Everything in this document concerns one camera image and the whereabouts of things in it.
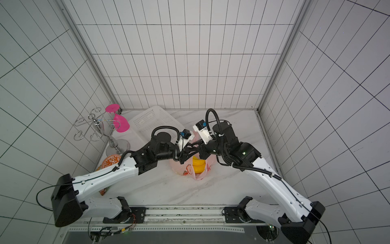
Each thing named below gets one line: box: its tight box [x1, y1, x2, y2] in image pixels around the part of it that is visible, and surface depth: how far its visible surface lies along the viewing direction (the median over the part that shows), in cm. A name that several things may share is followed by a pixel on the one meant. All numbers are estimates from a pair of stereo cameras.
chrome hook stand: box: [73, 107, 131, 158], surface depth 79 cm
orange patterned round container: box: [95, 154, 122, 172], surface depth 91 cm
